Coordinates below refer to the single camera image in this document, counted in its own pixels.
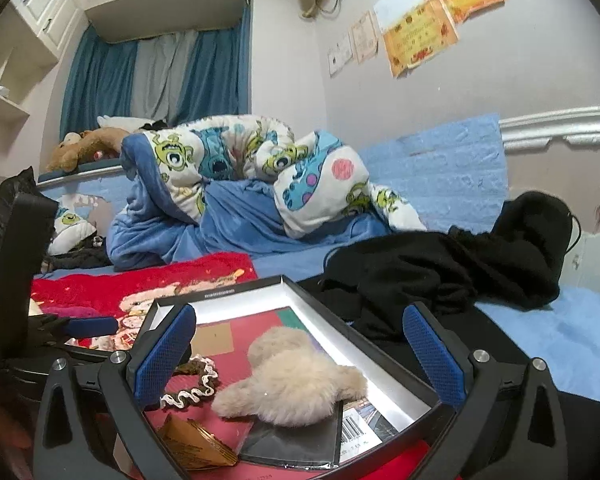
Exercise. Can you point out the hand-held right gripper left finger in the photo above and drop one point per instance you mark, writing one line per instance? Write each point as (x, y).
(162, 355)

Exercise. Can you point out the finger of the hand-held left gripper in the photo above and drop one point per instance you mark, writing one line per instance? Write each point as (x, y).
(20, 260)
(90, 326)

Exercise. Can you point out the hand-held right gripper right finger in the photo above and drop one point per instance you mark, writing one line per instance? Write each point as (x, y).
(432, 355)

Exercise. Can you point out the brown white-trimmed scrunchie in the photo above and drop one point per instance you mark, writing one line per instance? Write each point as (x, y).
(195, 365)

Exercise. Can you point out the gold triangular packet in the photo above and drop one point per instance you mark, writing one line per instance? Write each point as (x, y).
(195, 442)

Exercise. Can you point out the fluffy beige plush toy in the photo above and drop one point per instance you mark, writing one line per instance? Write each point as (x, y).
(290, 385)

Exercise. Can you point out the black cardboard box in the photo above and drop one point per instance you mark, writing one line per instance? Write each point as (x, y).
(300, 320)

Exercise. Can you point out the black card packet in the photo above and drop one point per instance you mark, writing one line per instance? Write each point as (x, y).
(290, 442)

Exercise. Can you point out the red printed blanket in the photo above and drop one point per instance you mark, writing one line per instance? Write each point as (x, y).
(80, 290)

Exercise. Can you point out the dark grey garment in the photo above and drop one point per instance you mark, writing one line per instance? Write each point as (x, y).
(80, 260)

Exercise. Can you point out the small cartoon print pillow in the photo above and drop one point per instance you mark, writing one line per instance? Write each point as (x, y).
(72, 225)

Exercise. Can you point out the black puffer jacket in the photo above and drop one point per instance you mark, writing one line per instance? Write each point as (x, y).
(0, 195)

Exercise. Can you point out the black knit sweater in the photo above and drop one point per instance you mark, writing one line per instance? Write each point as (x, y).
(455, 270)

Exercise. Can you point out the blue padded headboard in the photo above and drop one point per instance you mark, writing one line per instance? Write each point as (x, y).
(90, 190)

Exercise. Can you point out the brown plush dog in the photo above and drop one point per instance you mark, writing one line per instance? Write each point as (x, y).
(95, 142)

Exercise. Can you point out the cartoon print blue blanket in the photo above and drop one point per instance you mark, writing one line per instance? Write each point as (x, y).
(240, 210)

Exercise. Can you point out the white plush toy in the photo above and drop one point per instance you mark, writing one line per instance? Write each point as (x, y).
(122, 122)

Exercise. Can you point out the black red cloth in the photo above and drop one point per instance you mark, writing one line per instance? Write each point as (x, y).
(155, 124)

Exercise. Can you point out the blue curtain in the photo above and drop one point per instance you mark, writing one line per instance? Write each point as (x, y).
(100, 85)
(215, 70)

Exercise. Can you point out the grey curtain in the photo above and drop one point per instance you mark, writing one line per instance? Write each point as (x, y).
(162, 75)

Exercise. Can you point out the small white certificate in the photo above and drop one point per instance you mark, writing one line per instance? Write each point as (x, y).
(341, 56)

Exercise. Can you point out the large orange certificate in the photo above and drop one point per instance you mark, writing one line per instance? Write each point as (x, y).
(420, 37)

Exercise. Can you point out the beige certificate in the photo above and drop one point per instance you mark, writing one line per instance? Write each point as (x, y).
(364, 36)

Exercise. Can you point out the white wall shelf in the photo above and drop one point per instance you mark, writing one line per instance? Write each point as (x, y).
(10, 85)

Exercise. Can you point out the blue foam wall panel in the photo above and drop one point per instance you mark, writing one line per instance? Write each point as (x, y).
(430, 175)

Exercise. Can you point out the white wall cabinet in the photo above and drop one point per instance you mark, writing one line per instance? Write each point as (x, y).
(50, 5)

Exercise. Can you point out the white bed frame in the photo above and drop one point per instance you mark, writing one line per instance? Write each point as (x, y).
(560, 127)

